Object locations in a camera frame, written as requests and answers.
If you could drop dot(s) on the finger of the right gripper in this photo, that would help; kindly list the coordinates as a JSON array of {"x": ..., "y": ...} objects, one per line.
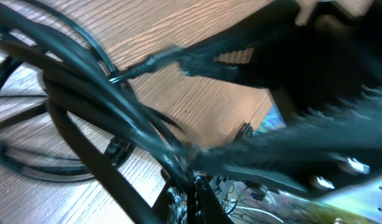
[
  {"x": 333, "y": 51},
  {"x": 341, "y": 144}
]

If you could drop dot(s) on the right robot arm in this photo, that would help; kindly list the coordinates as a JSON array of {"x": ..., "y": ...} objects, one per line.
[{"x": 363, "y": 199}]

